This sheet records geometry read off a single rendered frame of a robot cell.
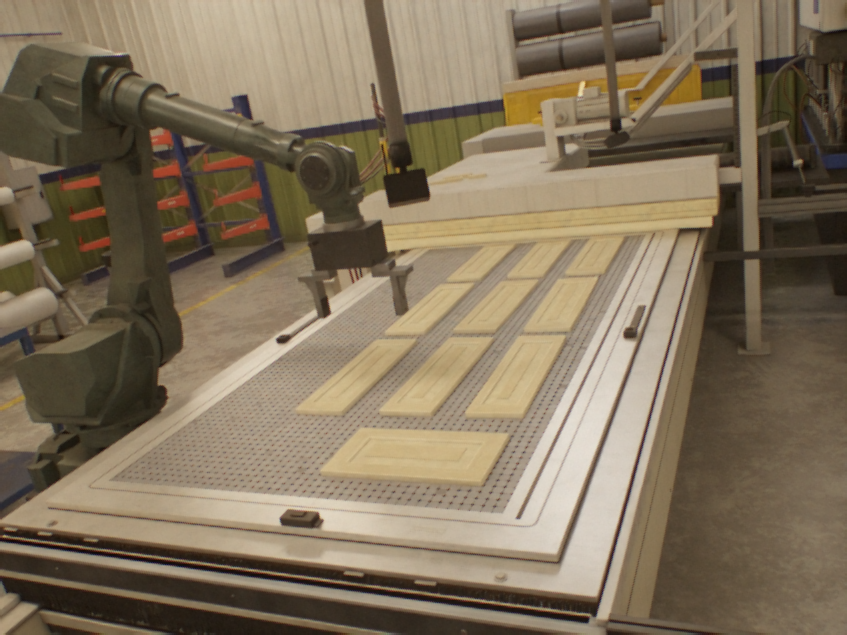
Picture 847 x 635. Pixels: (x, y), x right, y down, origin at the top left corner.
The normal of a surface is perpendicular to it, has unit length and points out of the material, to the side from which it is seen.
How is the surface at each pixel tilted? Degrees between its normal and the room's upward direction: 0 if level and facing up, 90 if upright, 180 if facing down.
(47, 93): 90
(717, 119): 90
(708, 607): 0
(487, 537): 0
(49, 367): 90
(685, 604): 0
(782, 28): 90
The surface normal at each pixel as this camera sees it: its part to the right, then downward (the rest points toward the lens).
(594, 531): -0.16, -0.93
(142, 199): 0.94, 0.14
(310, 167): -0.35, 0.37
